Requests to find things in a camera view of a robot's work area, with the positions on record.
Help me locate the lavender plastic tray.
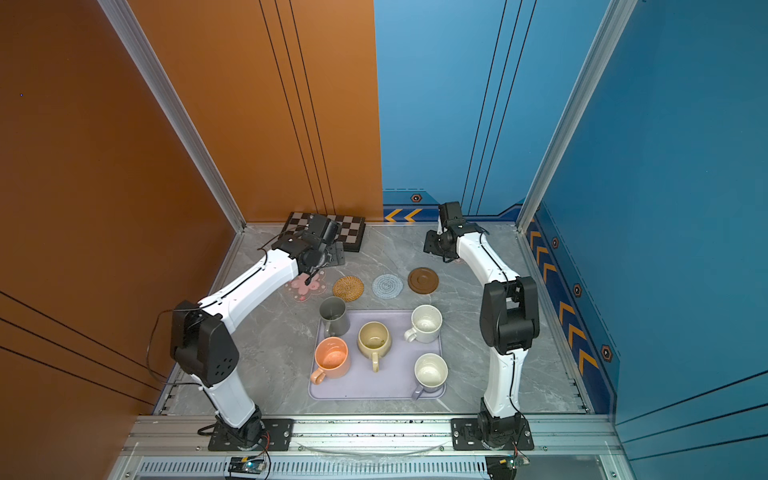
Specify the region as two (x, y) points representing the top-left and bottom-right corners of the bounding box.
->
(308, 310), (442, 400)

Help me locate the aluminium frame post right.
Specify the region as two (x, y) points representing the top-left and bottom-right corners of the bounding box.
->
(516, 0), (638, 234)

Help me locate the folded chessboard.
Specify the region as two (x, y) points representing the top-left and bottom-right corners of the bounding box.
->
(282, 212), (366, 252)

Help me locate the pink flower coaster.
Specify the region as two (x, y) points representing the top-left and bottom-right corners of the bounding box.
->
(285, 271), (326, 302)

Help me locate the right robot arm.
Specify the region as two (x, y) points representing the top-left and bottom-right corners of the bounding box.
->
(424, 202), (540, 451)

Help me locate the tan rattan round coaster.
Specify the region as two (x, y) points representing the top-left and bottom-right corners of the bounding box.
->
(332, 276), (365, 302)

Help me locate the green circuit board left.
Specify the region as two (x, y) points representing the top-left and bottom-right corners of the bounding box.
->
(227, 456), (267, 479)

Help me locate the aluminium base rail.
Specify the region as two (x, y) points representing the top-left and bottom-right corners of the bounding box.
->
(109, 414), (634, 479)

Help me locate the orange ceramic mug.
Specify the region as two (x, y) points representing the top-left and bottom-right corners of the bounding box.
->
(310, 337), (350, 385)

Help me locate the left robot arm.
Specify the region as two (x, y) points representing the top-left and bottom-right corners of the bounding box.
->
(170, 214), (340, 451)

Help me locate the circuit board right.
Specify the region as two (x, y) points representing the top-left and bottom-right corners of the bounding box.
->
(485, 453), (530, 480)

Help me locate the aluminium frame post left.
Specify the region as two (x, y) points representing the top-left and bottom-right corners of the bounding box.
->
(98, 0), (247, 233)

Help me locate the white lavender mug lower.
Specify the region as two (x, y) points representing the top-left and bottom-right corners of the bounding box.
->
(411, 353), (449, 400)

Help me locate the yellow ceramic mug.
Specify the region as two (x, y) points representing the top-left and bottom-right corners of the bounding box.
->
(357, 321), (392, 373)

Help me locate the aluminium frame post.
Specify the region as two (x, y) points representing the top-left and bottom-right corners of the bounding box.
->
(98, 0), (247, 233)
(516, 0), (638, 234)

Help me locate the light blue woven coaster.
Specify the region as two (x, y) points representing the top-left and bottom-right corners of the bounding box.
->
(372, 274), (403, 300)

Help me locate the brown wooden round coaster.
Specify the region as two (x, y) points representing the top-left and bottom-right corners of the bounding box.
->
(408, 267), (440, 295)

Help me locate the white ceramic mug upper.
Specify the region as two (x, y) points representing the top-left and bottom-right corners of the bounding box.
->
(404, 305), (443, 344)

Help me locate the grey metal cup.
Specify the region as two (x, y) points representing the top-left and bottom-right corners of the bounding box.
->
(319, 296), (350, 338)

